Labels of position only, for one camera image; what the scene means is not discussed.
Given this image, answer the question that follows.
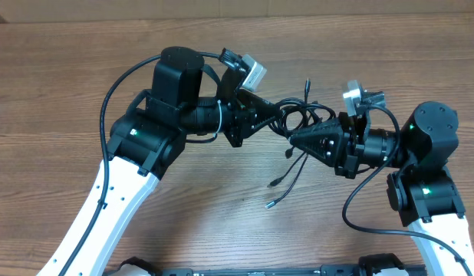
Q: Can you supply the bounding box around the black cable bundle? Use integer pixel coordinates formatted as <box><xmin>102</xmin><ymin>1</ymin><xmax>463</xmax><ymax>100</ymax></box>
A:
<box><xmin>264</xmin><ymin>77</ymin><xmax>337</xmax><ymax>210</ymax></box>

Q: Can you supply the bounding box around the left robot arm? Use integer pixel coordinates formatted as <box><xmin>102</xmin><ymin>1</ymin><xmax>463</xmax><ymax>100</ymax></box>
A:
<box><xmin>41</xmin><ymin>46</ymin><xmax>278</xmax><ymax>275</ymax></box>

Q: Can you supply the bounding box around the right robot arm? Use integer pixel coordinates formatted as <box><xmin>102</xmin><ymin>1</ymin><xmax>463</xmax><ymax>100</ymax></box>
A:
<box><xmin>289</xmin><ymin>101</ymin><xmax>474</xmax><ymax>275</ymax></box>

